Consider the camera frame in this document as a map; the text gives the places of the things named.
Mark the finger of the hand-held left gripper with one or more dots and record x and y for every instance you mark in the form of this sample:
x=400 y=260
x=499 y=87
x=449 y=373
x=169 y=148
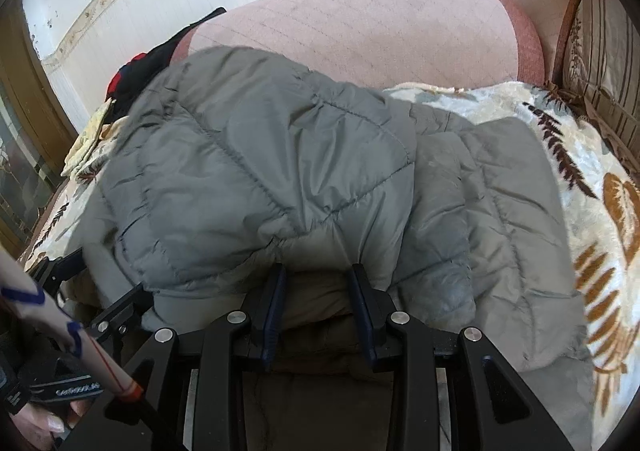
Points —
x=60 y=273
x=122 y=313

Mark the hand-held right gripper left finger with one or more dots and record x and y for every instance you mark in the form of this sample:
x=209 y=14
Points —
x=272 y=311

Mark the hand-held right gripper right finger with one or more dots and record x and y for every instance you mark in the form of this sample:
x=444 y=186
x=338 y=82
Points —
x=362 y=316

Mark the grey quilted jacket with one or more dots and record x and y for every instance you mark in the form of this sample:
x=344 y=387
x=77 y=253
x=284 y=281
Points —
x=250 y=156

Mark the person's left hand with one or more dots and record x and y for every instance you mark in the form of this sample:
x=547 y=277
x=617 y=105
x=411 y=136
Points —
x=45 y=423

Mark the yellow printed cloth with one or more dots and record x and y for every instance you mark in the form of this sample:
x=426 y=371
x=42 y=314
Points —
x=90 y=141

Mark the wooden door with stained glass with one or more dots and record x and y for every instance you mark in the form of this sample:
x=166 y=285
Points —
x=25 y=131

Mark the red garment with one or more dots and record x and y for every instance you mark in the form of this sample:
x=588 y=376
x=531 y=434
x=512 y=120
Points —
x=116 y=81

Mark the black garment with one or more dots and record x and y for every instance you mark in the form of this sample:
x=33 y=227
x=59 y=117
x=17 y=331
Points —
x=155 y=61

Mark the leaf print fleece blanket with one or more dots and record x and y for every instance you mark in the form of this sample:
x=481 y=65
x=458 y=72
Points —
x=575 y=141

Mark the pink quilted sofa cushion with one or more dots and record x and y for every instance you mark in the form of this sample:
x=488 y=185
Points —
x=350 y=26

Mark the striped beige cushion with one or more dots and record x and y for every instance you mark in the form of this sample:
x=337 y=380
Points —
x=605 y=56

